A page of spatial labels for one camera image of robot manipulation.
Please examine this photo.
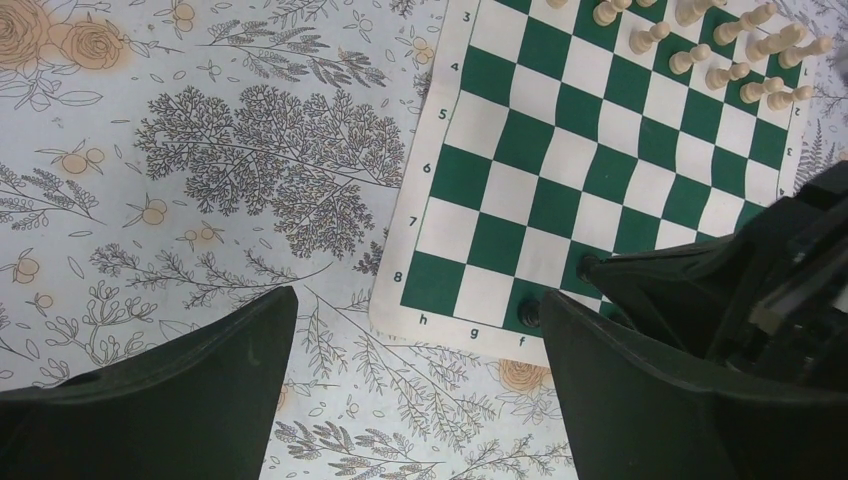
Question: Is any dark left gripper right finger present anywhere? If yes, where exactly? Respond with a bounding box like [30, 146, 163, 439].
[539, 291, 847, 479]

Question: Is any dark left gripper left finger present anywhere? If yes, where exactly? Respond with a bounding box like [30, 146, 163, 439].
[1, 287, 299, 479]

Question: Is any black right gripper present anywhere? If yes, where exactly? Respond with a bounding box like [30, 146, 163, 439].
[586, 162, 847, 385]

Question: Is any black chess pawn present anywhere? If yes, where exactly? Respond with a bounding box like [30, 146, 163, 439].
[517, 298, 540, 329]
[576, 254, 600, 283]

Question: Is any green white chess board mat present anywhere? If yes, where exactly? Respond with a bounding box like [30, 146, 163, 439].
[368, 1, 836, 365]

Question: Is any floral tablecloth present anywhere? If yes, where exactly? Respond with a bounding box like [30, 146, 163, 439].
[1, 1, 847, 479]

